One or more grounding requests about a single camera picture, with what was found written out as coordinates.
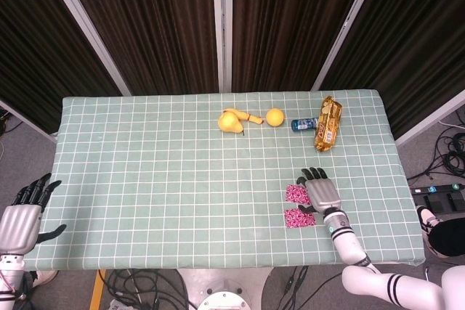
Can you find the white partition frame post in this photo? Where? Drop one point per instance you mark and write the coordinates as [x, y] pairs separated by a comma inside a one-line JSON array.
[[345, 27], [222, 27], [83, 30]]

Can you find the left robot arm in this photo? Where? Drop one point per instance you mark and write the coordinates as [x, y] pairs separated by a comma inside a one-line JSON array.
[[9, 273]]

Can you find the white partition frame rail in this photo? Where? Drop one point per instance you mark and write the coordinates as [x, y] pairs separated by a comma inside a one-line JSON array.
[[25, 119], [428, 117]]

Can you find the yellow pear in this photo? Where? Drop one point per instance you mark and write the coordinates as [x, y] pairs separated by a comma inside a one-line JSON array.
[[229, 123]]

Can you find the pink patterned cloth square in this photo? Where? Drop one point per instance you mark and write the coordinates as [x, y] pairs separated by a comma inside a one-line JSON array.
[[298, 218]]

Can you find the gold cookie package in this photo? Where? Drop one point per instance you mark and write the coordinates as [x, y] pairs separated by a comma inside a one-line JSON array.
[[328, 125]]

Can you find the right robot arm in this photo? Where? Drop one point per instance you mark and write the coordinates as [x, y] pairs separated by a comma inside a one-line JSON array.
[[348, 244]]

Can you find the yellow floor tape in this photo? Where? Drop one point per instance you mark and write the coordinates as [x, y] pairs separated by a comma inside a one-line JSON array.
[[97, 290]]

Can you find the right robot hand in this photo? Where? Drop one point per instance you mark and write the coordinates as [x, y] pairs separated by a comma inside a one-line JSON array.
[[323, 194]]

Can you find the blue can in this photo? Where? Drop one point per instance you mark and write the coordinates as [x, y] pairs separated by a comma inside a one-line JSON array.
[[303, 125]]

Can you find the yellow rubber toy red band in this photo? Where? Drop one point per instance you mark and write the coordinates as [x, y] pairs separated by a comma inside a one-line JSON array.
[[252, 118]]

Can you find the yellow ball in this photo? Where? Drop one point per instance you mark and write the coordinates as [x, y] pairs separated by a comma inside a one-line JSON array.
[[275, 117]]

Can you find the grey round robot base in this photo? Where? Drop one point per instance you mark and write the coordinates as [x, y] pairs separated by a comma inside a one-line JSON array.
[[225, 292]]

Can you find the green checkered tablecloth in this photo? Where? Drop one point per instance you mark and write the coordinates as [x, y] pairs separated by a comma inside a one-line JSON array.
[[174, 186]]

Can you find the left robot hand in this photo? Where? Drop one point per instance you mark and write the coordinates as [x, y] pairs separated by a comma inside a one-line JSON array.
[[18, 226]]

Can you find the dark partition panel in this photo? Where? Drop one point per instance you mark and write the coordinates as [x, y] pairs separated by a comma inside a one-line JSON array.
[[290, 23], [43, 52], [410, 45], [152, 27]]

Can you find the pale pink shoe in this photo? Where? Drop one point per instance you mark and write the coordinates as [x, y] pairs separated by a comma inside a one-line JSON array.
[[45, 276]]

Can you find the black and white sneaker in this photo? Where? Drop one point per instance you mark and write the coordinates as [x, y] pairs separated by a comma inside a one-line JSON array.
[[427, 221]]

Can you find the person's black trouser leg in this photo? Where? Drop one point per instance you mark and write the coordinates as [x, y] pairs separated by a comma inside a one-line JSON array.
[[450, 237]]

